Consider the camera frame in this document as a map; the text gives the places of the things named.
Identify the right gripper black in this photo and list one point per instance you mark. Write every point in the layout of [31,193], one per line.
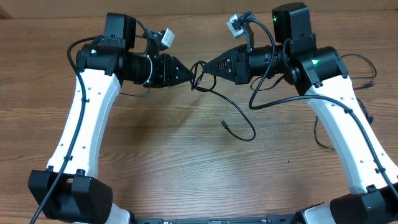
[238,59]

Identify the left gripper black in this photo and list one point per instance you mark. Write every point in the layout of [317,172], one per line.
[168,72]

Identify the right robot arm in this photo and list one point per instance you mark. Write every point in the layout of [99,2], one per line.
[322,80]

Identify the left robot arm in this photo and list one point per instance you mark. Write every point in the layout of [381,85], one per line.
[69,189]

